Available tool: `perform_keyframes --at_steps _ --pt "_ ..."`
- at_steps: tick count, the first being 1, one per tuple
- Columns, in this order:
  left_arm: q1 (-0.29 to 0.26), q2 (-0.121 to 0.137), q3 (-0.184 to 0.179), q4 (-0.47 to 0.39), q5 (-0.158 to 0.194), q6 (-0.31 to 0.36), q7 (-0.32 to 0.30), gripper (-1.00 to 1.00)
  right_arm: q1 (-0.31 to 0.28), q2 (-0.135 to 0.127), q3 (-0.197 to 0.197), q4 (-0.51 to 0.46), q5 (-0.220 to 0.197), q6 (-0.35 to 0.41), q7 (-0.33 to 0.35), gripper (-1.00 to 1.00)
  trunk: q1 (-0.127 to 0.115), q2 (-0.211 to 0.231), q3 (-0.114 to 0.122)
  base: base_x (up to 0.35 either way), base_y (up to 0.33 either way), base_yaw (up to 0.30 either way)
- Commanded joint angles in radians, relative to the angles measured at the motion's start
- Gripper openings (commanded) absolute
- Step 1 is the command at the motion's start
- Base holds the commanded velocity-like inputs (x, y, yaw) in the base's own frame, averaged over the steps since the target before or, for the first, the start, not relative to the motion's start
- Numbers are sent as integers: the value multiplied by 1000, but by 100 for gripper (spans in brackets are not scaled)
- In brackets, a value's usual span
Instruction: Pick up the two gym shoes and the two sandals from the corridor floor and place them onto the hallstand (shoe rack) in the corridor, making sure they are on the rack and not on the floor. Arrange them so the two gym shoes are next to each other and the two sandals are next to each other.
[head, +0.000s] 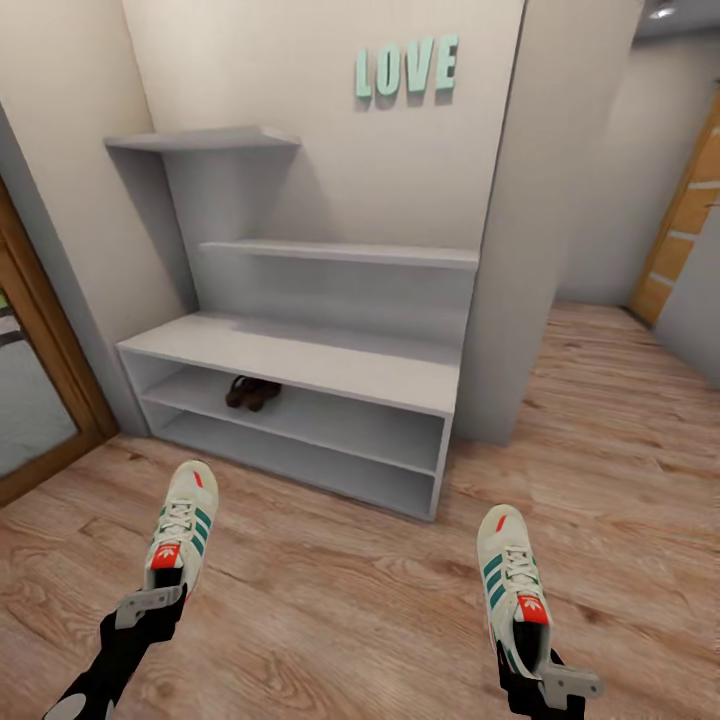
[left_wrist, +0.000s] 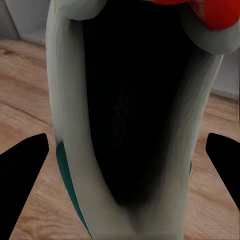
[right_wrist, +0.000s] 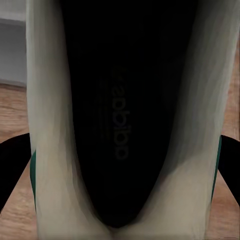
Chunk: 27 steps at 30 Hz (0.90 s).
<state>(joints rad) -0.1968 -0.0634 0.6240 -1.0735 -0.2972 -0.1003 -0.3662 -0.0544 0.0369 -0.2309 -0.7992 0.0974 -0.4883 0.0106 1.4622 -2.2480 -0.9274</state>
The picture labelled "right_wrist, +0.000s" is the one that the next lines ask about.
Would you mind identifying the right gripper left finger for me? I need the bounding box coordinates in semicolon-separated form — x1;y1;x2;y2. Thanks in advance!
0;133;32;213

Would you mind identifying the gym shoe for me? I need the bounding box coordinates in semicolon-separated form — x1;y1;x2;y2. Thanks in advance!
26;0;240;240

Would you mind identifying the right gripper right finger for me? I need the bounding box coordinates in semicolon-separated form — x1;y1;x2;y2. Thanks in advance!
218;135;240;206

